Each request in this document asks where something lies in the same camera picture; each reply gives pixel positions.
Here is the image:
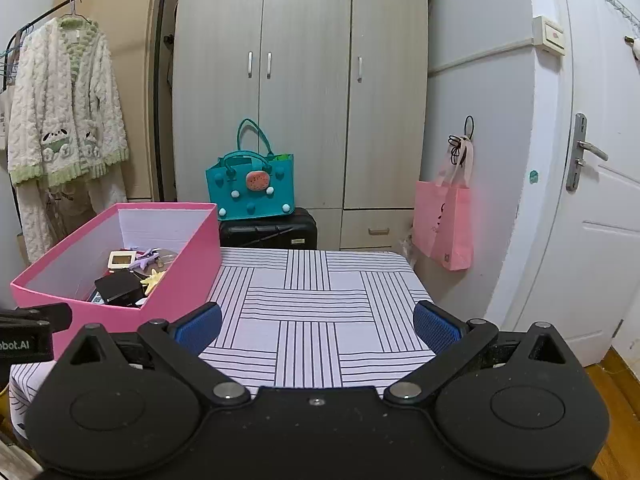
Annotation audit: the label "teal felt handbag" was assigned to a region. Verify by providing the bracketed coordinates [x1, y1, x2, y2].
[205, 119, 295, 222]

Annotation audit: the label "beige wall switch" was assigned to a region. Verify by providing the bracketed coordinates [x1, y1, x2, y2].
[532, 15, 567, 56]

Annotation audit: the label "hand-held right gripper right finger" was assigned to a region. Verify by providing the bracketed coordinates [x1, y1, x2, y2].
[383, 300, 582, 407]

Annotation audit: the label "pink cardboard box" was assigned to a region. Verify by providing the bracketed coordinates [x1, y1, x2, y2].
[11, 202, 222, 361]

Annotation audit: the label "pink tote bag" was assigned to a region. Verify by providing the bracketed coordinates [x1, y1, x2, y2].
[412, 135, 474, 272]

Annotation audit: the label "black hair ties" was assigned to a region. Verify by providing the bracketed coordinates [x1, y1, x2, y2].
[447, 115, 476, 166]

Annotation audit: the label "white green fleece robe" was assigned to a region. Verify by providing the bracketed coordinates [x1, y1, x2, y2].
[7, 16, 130, 261]

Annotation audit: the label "yellow starfish hair clip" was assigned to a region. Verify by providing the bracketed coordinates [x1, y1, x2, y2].
[140, 268, 166, 293]

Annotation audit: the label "striped tablecloth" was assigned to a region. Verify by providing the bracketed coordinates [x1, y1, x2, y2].
[9, 247, 438, 431]

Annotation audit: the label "silver door handle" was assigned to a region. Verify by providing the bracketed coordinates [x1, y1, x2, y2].
[566, 112, 609, 192]

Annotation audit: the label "black suitcase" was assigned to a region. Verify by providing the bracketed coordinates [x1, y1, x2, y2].
[219, 207, 318, 250]

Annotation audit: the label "black clothes rack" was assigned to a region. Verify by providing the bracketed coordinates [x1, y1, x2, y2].
[0, 0, 171, 203]

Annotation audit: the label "black rectangular box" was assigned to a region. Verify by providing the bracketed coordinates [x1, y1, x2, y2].
[94, 270, 146, 307]

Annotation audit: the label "grey wardrobe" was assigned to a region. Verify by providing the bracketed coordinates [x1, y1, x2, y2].
[172, 0, 430, 251]

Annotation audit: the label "crumpled white plastic bag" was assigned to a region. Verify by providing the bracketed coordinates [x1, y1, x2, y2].
[397, 230, 418, 267]

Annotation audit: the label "metal wall hook rail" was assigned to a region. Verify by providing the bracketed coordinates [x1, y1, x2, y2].
[600, 0, 640, 36]

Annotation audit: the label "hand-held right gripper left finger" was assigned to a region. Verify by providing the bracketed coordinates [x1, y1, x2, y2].
[70, 301, 252, 407]

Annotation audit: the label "white door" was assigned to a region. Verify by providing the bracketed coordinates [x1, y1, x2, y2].
[500, 0, 640, 366]

